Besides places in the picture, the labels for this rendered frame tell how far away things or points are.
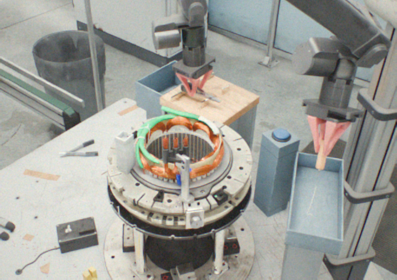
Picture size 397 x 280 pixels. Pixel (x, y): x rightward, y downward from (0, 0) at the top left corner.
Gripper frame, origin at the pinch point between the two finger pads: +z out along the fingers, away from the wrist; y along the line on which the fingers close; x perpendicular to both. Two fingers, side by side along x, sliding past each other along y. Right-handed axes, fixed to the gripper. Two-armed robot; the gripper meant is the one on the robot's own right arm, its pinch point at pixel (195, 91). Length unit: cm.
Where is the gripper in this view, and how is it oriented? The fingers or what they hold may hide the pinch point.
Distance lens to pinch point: 127.6
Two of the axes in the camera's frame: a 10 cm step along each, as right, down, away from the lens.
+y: -6.4, 5.0, -5.9
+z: 0.2, 7.8, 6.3
